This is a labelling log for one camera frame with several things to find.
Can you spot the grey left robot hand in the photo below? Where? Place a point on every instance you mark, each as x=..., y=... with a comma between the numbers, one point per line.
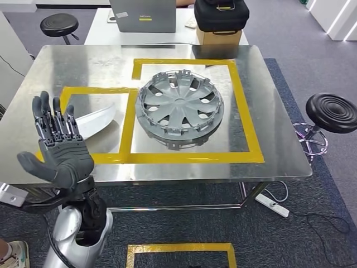
x=64, y=159

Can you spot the white plastic car part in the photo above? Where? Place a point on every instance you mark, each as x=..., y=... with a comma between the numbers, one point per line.
x=94, y=120

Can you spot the steel workbench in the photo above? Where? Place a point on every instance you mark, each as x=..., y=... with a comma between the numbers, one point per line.
x=265, y=111

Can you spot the small yellow tape outline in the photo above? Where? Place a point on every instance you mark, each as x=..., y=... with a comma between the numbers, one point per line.
x=94, y=90

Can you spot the white board panel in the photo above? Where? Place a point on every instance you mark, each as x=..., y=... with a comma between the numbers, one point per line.
x=10, y=63

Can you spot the white table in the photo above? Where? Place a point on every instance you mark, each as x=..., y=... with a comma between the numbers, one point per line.
x=97, y=35

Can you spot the black round stool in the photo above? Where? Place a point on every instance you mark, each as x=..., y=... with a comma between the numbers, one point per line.
x=331, y=111
x=58, y=24

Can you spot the grey wheel hubcap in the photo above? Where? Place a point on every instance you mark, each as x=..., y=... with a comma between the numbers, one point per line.
x=178, y=107

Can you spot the yellow floor tape square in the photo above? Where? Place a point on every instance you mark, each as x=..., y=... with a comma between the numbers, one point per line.
x=181, y=247

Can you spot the white item on white table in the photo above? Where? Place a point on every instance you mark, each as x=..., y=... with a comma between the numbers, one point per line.
x=191, y=23

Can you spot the cardboard box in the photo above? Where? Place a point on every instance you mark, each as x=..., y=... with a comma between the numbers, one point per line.
x=217, y=39

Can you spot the large yellow tape square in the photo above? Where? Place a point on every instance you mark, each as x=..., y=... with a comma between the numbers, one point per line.
x=250, y=140

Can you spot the black bag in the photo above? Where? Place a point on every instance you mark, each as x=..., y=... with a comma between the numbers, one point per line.
x=220, y=18

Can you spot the white power strip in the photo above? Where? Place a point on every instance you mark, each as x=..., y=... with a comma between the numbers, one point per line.
x=272, y=205

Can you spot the white plinth with light strip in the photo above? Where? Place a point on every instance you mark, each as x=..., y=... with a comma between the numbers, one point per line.
x=323, y=14

